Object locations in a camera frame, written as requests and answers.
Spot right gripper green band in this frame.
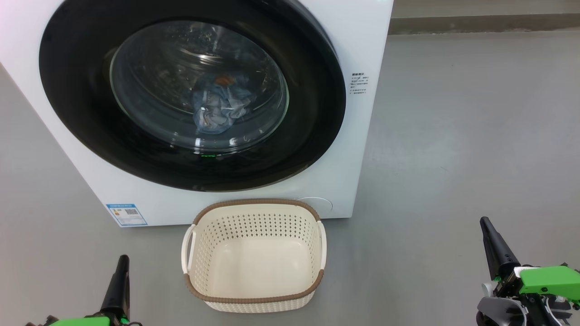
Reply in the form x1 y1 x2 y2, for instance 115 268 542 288
476 216 580 326

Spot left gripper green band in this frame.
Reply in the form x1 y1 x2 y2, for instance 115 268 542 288
27 254 136 326

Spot black round glass washer door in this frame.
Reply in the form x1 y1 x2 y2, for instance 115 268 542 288
39 0 347 192

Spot blue printed garment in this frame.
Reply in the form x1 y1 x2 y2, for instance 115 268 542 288
193 72 252 135

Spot white front-load washing machine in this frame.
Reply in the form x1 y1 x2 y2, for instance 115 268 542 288
0 0 394 227

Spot stainless steel washing machine drum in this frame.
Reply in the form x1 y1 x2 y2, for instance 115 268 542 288
110 20 290 152

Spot blue energy label sticker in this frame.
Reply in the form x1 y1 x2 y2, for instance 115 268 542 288
106 203 148 227

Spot cream laundry basket brown rim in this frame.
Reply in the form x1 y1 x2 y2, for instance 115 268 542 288
181 198 327 313

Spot round white filter cover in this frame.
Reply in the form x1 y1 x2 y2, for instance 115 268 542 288
295 197 334 218

